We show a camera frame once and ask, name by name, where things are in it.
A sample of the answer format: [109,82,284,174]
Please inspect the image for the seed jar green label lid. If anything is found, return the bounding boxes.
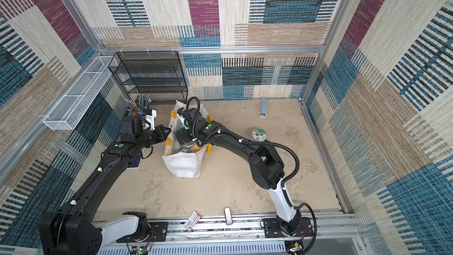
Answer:
[181,141,194,149]

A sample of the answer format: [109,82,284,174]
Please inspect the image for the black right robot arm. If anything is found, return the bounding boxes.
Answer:
[175,107,302,236]

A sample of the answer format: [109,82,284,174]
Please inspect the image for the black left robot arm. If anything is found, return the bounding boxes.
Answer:
[38,116,172,255]

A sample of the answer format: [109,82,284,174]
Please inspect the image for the black corrugated cable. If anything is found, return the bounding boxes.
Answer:
[185,96,318,255]

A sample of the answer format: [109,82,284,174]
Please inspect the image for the small orange seed jar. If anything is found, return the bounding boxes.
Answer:
[191,144,201,153]

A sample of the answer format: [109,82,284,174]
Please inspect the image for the white wire wall basket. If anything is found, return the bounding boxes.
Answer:
[43,56,113,131]

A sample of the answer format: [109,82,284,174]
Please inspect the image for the seed jar red contents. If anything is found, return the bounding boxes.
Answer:
[252,128,267,142]

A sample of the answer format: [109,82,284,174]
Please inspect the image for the black mesh shelf rack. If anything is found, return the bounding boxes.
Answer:
[108,51,188,105]

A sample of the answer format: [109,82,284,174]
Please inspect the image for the red white card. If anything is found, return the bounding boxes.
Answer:
[184,211,202,231]

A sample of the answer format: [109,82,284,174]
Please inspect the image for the dark blue notebook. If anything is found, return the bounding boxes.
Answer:
[128,155,142,170]

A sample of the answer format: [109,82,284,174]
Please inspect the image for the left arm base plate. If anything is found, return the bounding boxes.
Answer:
[116,221,168,244]

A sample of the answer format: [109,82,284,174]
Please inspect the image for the pens in cup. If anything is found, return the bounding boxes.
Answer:
[125,94,152,115]

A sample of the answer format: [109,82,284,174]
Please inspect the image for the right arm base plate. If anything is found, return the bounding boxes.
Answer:
[260,217,314,238]

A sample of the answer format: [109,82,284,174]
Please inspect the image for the red pen cup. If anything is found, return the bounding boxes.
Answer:
[133,109,148,116]

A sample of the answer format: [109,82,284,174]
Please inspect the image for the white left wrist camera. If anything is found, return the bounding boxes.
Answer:
[143,109,157,131]

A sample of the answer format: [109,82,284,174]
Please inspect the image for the white clip on rail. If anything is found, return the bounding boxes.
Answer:
[224,207,233,225]

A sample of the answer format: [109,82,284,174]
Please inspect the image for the grey stapler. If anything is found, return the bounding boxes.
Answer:
[260,98,268,118]

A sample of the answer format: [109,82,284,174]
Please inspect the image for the white canvas bag yellow handles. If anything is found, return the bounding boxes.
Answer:
[162,101,212,178]

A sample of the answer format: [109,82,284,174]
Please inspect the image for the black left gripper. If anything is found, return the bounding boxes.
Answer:
[136,125,173,151]

